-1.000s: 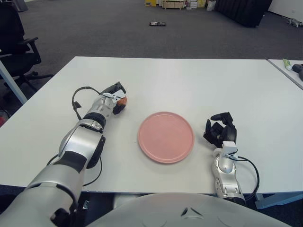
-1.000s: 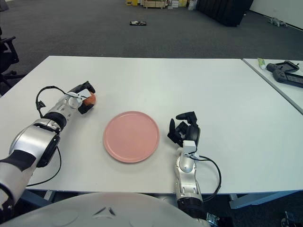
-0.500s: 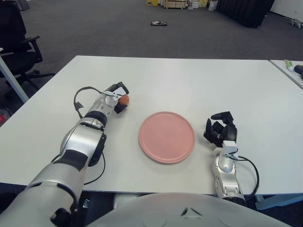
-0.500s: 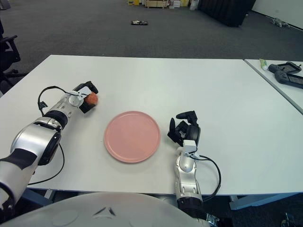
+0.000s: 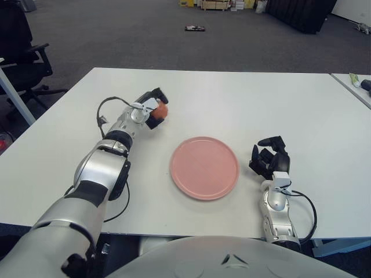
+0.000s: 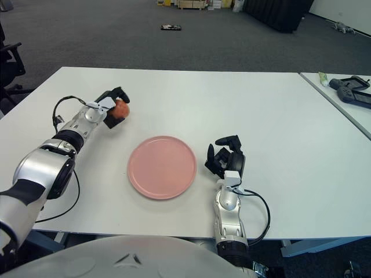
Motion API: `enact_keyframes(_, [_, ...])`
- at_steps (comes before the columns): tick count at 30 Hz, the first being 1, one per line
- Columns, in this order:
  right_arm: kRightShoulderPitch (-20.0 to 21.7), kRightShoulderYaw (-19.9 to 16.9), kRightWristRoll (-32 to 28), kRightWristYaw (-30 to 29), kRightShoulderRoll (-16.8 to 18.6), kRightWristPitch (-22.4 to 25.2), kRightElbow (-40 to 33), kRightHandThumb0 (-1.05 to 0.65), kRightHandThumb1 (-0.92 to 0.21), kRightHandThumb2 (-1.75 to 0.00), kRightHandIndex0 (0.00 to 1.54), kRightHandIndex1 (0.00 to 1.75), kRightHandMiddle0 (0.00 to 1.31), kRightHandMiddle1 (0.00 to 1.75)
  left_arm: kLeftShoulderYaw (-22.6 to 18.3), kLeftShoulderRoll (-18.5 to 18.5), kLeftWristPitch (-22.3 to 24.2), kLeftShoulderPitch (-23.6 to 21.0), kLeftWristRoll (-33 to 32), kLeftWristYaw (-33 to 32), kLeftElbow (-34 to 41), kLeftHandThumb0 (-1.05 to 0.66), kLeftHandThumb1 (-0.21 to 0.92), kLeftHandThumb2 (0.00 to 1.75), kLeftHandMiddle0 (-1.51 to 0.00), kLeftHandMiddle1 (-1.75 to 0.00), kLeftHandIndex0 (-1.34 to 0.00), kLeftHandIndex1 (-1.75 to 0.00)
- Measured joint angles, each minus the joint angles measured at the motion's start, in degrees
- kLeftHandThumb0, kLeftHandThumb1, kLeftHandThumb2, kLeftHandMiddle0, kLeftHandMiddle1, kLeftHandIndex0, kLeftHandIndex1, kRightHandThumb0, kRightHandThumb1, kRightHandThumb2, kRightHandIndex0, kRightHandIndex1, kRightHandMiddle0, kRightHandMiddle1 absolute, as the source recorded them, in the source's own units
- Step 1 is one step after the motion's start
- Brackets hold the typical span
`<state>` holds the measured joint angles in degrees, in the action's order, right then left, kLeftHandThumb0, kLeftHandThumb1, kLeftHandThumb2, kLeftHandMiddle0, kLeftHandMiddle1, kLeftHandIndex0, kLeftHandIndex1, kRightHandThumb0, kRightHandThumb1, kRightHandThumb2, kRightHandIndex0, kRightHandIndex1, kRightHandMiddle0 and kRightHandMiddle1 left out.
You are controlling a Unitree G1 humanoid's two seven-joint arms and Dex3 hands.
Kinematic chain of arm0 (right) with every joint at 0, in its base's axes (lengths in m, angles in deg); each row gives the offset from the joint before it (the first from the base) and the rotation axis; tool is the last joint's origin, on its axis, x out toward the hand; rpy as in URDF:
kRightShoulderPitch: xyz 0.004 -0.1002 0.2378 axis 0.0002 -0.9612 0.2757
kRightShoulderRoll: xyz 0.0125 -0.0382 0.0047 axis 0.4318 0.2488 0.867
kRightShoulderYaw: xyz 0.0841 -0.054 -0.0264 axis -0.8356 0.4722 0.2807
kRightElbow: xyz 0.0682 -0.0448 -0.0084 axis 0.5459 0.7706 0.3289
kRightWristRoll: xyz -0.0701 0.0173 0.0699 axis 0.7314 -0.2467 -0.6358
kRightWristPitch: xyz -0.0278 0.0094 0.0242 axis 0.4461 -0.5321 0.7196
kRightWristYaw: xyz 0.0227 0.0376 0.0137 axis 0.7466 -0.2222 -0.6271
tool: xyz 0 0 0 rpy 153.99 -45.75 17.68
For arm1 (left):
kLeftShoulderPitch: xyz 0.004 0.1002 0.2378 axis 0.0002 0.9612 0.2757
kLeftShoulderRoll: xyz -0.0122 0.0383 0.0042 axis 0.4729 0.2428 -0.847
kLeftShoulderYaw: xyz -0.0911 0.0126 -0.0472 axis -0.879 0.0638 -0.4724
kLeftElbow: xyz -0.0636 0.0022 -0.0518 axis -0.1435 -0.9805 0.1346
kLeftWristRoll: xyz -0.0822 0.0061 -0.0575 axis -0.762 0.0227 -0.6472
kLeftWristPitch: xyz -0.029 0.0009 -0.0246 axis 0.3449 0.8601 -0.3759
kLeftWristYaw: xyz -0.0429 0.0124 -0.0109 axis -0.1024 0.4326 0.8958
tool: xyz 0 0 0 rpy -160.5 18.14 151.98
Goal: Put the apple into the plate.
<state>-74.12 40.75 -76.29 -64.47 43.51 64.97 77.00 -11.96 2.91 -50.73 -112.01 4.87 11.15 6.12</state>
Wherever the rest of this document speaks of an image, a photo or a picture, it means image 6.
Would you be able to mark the stack of white boxes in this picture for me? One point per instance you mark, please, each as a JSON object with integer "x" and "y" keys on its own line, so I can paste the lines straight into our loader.
{"x": 214, "y": 4}

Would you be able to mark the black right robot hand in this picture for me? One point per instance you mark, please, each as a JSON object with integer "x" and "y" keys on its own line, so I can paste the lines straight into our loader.
{"x": 234, "y": 160}

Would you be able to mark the white plastic bag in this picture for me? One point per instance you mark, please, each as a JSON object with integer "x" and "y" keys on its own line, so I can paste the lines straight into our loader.
{"x": 237, "y": 6}

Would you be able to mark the black office chair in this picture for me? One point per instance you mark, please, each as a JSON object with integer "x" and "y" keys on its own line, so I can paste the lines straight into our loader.
{"x": 8, "y": 66}

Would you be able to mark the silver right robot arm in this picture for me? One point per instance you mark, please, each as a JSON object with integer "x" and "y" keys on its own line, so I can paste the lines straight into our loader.
{"x": 227, "y": 205}

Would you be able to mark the wooden crate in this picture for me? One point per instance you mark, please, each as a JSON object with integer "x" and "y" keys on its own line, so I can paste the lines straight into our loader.
{"x": 191, "y": 4}

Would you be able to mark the red yellow apple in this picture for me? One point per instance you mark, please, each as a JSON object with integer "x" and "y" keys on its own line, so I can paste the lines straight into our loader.
{"x": 121, "y": 111}

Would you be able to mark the green white tube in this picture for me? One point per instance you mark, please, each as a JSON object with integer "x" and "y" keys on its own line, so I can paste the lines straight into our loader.
{"x": 323, "y": 78}

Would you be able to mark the yellow cardboard box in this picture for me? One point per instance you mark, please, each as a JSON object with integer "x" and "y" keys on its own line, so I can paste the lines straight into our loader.
{"x": 163, "y": 2}
{"x": 226, "y": 3}

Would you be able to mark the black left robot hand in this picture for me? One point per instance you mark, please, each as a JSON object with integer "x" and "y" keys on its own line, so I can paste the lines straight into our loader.
{"x": 108, "y": 101}

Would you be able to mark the grey table frame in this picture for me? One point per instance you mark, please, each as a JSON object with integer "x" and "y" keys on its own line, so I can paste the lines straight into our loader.
{"x": 313, "y": 246}

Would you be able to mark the pink round plate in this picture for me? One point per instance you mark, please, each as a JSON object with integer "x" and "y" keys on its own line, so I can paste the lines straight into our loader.
{"x": 162, "y": 168}

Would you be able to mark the small grey robot dog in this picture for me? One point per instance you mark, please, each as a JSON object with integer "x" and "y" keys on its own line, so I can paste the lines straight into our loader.
{"x": 343, "y": 27}

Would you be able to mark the black flat device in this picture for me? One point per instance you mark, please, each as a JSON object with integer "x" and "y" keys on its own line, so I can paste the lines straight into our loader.
{"x": 171, "y": 27}

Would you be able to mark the black handheld controller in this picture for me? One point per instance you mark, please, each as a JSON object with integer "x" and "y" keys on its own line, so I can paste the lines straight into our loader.
{"x": 347, "y": 92}

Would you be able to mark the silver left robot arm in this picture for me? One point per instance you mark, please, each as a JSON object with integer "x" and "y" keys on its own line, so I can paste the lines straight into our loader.
{"x": 43, "y": 171}

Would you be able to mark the grey robot torso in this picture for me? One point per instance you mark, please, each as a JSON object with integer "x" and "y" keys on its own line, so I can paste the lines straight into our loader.
{"x": 130, "y": 257}

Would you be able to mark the black curtain partition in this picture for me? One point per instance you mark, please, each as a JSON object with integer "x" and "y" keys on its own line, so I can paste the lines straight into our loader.
{"x": 278, "y": 14}

